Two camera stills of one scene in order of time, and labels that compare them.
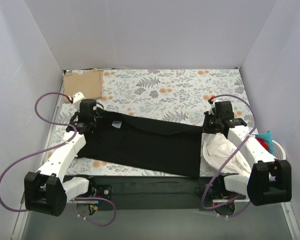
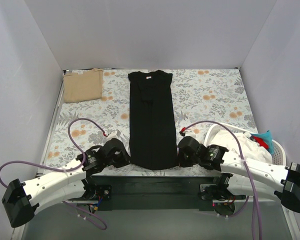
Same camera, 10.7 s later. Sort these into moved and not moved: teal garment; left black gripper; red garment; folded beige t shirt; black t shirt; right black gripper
Moved: black t shirt; left black gripper; right black gripper
Not moved: folded beige t shirt; teal garment; red garment
